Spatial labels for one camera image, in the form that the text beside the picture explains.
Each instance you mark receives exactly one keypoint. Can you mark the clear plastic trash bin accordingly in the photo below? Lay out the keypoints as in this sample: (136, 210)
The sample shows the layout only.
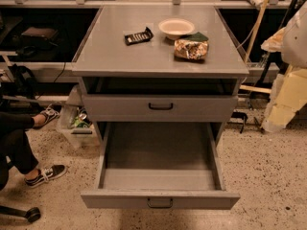
(77, 132)

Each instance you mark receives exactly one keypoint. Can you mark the black office chair base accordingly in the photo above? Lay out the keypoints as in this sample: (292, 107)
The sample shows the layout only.
(31, 215)

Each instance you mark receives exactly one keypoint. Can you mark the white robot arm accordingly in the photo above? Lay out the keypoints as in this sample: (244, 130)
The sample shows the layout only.
(289, 90)

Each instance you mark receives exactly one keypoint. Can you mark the seated person in black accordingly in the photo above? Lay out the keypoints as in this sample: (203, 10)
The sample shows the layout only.
(14, 144)

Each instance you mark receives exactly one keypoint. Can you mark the black backpack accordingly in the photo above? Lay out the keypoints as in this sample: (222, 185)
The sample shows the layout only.
(24, 80)

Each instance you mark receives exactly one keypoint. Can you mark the grey drawer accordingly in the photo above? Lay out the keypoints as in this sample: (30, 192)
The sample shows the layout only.
(146, 108)
(159, 166)

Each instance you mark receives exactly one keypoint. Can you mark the white paper bowl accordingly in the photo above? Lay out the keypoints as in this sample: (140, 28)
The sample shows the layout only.
(174, 28)

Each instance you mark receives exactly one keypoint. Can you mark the black snack bar wrapper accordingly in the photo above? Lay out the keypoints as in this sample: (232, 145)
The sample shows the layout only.
(137, 38)

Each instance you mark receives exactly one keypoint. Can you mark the wooden easel frame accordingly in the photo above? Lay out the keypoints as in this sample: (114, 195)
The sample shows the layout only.
(254, 33)

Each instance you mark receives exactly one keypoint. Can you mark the crumpled chip bag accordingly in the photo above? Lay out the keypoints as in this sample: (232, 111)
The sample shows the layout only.
(192, 47)

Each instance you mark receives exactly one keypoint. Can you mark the black white rear sneaker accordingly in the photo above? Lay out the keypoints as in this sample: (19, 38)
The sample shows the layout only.
(45, 117)

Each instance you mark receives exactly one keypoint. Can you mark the black white sneaker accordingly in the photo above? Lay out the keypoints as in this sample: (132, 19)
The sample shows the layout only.
(46, 175)
(45, 117)

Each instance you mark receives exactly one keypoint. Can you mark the black white front sneaker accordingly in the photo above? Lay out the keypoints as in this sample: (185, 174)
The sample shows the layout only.
(46, 175)

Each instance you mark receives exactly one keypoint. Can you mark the grey drawer cabinet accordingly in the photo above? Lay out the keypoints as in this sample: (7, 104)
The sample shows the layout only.
(108, 66)

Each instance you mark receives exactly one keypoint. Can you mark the grey top drawer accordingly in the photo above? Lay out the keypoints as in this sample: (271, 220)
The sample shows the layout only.
(146, 108)

